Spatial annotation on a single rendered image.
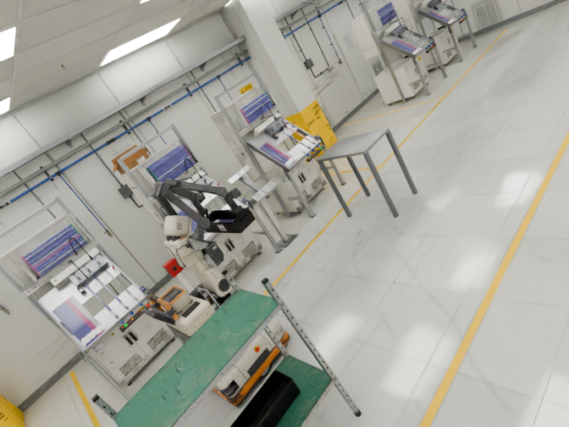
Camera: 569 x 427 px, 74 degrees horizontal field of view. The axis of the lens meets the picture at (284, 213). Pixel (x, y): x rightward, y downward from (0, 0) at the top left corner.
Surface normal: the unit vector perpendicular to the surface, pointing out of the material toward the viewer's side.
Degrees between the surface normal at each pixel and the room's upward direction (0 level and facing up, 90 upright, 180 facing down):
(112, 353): 90
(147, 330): 90
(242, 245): 90
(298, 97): 90
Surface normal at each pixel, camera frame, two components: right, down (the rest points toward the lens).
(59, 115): 0.61, -0.02
